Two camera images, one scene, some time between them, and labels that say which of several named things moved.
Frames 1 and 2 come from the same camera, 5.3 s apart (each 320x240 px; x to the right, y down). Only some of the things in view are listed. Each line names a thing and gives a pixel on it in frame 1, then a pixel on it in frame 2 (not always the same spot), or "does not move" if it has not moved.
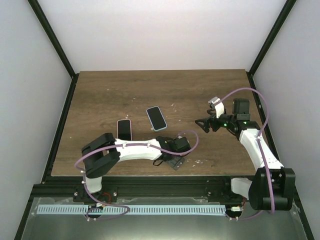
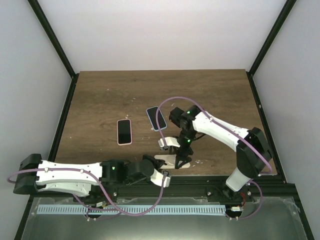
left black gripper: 175,163 -> 154,161
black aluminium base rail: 138,187 does not move
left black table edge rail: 52,155 does not move
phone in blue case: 156,119 does not move
